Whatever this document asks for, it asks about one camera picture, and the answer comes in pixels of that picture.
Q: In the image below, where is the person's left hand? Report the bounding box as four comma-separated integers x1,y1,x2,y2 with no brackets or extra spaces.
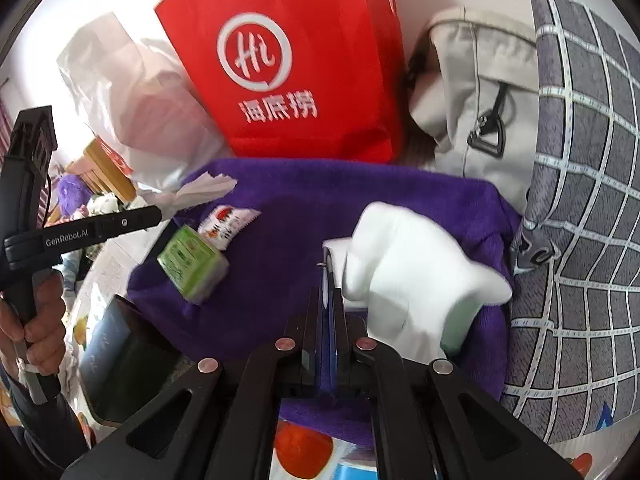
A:
0,267,68,383

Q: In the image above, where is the purple fabric basket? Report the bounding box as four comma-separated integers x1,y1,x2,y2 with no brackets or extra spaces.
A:
125,157,523,448

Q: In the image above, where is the fruit print tablecloth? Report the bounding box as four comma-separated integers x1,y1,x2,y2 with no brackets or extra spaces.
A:
0,240,621,480

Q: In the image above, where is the person's left forearm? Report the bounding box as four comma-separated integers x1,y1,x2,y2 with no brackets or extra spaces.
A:
0,370,96,480

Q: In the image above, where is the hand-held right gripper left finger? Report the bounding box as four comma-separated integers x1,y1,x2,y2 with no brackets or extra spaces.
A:
60,245,332,480

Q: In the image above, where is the purple plush toy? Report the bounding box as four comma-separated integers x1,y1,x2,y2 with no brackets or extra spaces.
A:
56,174,91,218

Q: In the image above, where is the blue tissue pack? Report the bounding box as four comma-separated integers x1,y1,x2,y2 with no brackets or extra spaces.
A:
332,460,381,480

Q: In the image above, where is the dark green tin box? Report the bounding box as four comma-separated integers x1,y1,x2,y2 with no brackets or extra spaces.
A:
80,294,183,426

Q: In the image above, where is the red and white snack packet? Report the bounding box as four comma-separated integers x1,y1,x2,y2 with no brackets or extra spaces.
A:
197,205,262,251

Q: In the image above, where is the beige canvas bag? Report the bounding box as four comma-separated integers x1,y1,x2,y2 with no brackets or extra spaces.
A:
407,6,543,211

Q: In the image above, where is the white glove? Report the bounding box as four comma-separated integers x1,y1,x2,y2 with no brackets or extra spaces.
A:
322,201,513,361

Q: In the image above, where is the wooden headboard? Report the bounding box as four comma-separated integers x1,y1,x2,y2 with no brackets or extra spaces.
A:
67,137,138,203

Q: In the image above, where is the pale green cloth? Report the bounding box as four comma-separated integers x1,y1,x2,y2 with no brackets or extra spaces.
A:
440,300,483,356

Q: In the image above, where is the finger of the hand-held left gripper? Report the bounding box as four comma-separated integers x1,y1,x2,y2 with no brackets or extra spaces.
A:
99,205,165,243

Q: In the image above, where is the white plastic shopping bag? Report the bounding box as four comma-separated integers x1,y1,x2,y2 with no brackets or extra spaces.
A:
56,12,236,193

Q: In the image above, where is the white black-spotted cloth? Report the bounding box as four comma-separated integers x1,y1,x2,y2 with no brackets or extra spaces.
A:
90,194,126,217

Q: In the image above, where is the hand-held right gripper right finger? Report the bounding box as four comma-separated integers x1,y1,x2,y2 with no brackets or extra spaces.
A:
330,285,586,480

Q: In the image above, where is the red paper bag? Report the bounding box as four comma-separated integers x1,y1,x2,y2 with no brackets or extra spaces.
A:
154,0,406,163

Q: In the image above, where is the green pocket tissue pack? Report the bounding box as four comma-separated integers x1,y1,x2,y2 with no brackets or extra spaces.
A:
156,225,231,306

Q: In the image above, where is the grey checked cushion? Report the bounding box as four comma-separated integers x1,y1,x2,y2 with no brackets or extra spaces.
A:
500,0,640,446

